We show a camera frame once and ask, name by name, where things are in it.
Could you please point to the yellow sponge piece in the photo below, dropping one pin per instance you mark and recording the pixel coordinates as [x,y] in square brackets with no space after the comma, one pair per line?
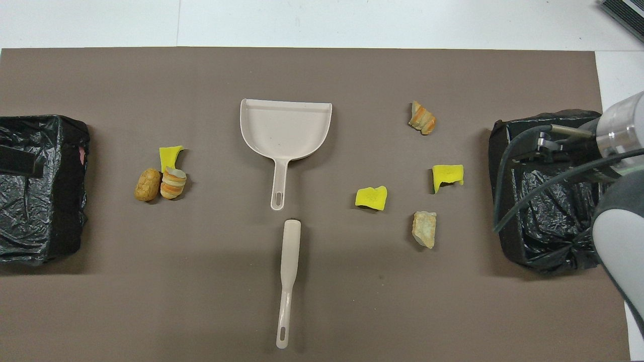
[371,197]
[168,156]
[447,174]

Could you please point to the dark ribbed object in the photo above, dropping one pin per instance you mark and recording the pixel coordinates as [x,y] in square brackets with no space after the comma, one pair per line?
[626,15]

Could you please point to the black-lined trash bin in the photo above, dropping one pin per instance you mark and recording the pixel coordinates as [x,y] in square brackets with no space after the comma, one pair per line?
[548,226]

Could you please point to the brown table mat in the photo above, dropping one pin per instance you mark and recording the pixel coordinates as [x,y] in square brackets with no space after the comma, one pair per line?
[201,301]

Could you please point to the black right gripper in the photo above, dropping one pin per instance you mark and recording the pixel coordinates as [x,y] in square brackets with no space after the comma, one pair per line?
[568,161]

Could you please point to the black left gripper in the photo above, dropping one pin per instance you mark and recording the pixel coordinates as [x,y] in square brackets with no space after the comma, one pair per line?
[15,162]

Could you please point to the pale beige rock-like chunk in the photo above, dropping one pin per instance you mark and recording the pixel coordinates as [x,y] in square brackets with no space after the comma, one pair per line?
[424,229]

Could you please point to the beige plastic dustpan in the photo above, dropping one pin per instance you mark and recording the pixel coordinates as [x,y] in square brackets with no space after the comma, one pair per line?
[284,130]

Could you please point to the brown potato-shaped toy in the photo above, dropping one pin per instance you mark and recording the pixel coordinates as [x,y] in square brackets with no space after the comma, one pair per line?
[147,185]

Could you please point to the orange white striped pastry toy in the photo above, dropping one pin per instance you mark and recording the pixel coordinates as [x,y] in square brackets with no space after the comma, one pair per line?
[173,184]
[421,118]

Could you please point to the black-lined bin with pink mark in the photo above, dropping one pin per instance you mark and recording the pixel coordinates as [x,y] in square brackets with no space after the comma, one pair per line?
[45,211]

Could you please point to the beige brush with black bristles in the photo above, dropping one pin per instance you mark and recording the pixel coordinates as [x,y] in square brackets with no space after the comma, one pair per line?
[291,241]

